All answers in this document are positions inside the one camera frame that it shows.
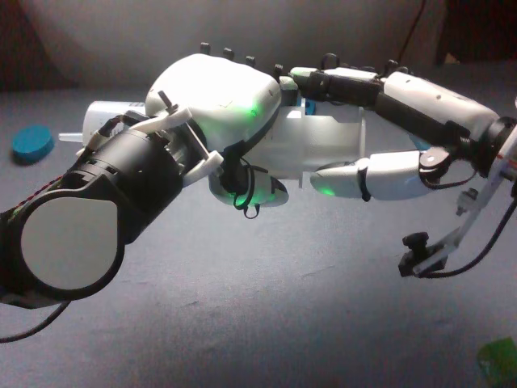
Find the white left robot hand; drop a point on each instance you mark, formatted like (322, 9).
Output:
(210, 93)

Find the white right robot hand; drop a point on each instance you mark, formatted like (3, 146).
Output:
(436, 97)

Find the large translucent plastic syringe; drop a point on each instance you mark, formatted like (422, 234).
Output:
(323, 137)

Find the blue block with holes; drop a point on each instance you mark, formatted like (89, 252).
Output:
(309, 107)

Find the blue round disc block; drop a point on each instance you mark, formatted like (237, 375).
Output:
(32, 143)

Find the green cube block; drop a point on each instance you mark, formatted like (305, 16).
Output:
(498, 361)

